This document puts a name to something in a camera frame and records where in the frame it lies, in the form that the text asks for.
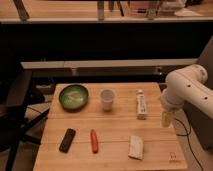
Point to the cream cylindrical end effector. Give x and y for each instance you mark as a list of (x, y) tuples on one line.
[(167, 118)]

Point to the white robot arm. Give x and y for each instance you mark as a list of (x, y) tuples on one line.
[(186, 84)]

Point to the white tube bottle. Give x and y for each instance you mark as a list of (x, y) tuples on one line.
[(141, 105)]

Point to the white folded cloth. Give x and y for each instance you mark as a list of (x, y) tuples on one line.
[(136, 147)]

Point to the white plastic cup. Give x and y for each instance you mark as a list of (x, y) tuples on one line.
[(107, 99)]

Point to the green bowl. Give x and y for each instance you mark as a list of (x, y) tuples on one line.
[(73, 97)]

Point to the black remote control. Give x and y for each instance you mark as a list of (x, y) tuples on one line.
[(67, 140)]

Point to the black chair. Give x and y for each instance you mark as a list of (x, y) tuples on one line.
[(17, 92)]

